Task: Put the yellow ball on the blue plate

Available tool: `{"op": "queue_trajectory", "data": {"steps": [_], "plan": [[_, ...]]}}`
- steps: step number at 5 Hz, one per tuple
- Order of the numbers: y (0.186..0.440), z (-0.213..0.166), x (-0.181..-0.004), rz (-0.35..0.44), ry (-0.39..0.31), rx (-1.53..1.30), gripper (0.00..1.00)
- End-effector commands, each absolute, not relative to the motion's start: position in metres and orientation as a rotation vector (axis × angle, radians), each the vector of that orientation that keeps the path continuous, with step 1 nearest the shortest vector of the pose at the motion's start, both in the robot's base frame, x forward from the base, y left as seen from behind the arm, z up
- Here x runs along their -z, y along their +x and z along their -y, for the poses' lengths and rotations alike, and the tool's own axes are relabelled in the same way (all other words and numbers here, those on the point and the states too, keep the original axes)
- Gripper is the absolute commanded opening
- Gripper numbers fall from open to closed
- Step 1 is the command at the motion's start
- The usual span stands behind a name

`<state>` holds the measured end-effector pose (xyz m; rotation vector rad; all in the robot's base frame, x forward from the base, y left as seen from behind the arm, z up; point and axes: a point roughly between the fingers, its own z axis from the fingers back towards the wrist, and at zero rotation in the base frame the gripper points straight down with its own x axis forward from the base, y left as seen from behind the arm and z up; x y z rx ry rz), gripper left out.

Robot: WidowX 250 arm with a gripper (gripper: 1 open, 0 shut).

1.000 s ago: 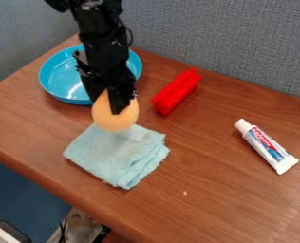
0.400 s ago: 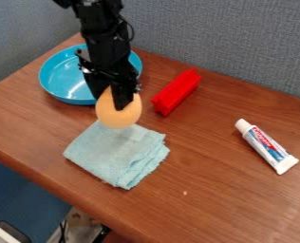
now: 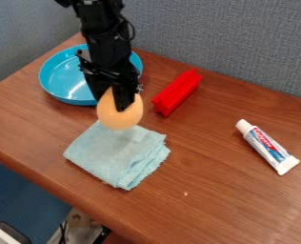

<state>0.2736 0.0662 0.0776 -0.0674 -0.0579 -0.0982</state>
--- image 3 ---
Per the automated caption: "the grey object under table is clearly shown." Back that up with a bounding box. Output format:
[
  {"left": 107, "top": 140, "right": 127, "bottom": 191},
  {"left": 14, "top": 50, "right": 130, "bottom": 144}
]
[{"left": 46, "top": 209, "right": 110, "bottom": 244}]

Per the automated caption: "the white toothpaste tube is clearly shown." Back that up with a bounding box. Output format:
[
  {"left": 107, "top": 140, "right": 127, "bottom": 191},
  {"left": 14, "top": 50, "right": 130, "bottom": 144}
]
[{"left": 235, "top": 119, "right": 301, "bottom": 175}]

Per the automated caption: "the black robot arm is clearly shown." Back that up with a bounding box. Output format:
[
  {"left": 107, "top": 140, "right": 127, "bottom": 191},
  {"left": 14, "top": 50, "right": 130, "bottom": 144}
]
[{"left": 55, "top": 0, "right": 142, "bottom": 112}]

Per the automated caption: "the light blue cloth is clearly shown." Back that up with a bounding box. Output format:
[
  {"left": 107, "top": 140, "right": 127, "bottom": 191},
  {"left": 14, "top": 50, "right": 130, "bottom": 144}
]
[{"left": 63, "top": 122, "right": 171, "bottom": 191}]

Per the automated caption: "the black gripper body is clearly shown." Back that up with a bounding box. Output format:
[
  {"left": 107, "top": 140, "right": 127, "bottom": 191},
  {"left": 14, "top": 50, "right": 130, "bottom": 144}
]
[{"left": 76, "top": 28, "right": 139, "bottom": 82}]

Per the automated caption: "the yellow foam ball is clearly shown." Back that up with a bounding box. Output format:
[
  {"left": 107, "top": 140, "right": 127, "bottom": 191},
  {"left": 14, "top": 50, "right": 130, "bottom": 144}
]
[{"left": 96, "top": 89, "right": 143, "bottom": 131}]

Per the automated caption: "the blue plate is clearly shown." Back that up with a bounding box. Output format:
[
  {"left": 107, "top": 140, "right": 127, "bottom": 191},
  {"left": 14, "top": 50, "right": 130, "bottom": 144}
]
[{"left": 39, "top": 44, "right": 143, "bottom": 106}]

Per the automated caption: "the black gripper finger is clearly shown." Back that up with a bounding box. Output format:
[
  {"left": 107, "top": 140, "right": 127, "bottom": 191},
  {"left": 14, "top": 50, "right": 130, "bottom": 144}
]
[
  {"left": 111, "top": 79, "right": 143, "bottom": 112},
  {"left": 84, "top": 72, "right": 112, "bottom": 100}
]

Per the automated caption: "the red plastic block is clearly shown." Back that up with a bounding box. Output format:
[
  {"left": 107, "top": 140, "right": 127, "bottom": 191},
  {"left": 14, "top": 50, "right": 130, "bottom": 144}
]
[{"left": 151, "top": 69, "right": 203, "bottom": 116}]

